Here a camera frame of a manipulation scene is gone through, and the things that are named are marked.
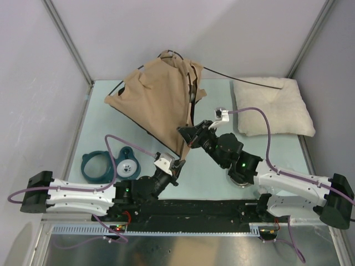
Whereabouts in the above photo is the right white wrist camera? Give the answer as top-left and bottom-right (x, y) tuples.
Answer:
(209, 108), (230, 130)

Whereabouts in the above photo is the left aluminium frame post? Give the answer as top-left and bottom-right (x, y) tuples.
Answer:
(41, 0), (94, 88)

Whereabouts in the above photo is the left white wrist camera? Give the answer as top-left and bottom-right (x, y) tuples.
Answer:
(154, 152), (175, 176)

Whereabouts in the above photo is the white slotted cable duct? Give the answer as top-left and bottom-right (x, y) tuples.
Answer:
(51, 224), (260, 237)

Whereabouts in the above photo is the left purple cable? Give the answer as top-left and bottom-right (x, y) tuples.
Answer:
(7, 134), (158, 202)

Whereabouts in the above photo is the steel pet bowl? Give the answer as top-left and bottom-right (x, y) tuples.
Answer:
(230, 177), (252, 188)

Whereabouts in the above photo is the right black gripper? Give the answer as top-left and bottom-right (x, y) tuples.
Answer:
(179, 119), (227, 167)

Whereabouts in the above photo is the cream fluffy cushion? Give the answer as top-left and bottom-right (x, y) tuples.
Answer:
(233, 77), (316, 137)

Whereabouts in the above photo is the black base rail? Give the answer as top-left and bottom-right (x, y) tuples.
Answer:
(99, 199), (287, 232)

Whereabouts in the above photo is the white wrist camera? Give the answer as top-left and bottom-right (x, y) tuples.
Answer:
(209, 108), (230, 130)
(154, 152), (175, 176)

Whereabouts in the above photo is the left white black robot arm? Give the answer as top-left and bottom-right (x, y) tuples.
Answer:
(20, 158), (185, 221)

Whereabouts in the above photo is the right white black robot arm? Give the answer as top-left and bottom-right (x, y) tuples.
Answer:
(177, 120), (354, 229)

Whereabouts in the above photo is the white paw print bowl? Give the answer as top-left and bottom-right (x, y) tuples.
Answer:
(116, 159), (138, 178)

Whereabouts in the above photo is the beige fabric pet tent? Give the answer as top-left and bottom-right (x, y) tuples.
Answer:
(104, 57), (206, 160)

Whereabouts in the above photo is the teal double bowl stand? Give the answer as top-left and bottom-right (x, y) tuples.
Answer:
(80, 146), (141, 184)

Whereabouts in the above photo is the right aluminium frame post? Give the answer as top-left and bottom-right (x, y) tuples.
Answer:
(285, 0), (338, 78)

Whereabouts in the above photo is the aluminium frame post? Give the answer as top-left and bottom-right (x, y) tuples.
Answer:
(41, 0), (94, 88)
(285, 0), (338, 78)

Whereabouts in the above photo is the black tent pole front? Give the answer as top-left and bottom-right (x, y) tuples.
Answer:
(158, 50), (195, 157)

